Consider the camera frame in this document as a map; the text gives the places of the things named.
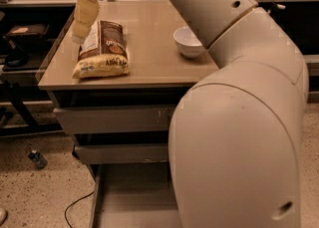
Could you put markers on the small blue can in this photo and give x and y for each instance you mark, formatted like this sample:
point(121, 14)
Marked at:
point(38, 159)

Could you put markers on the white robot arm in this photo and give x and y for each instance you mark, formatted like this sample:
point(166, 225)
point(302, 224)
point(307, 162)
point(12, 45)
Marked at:
point(234, 137)

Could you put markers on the open bottom grey drawer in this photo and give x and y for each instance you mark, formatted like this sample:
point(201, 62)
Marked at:
point(134, 195)

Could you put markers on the white ceramic bowl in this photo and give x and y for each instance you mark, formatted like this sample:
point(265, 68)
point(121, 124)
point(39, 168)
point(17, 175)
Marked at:
point(187, 43)

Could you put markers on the grey drawer cabinet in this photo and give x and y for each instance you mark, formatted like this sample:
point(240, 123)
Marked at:
point(159, 74)

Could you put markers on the middle grey drawer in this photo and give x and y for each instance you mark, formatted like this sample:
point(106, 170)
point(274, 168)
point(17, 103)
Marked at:
point(122, 153)

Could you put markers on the top grey drawer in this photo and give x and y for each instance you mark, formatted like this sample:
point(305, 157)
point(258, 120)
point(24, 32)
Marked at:
point(114, 119)

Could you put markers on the brown yellow chip bag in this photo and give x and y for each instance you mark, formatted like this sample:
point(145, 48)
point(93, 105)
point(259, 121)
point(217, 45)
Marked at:
point(103, 53)

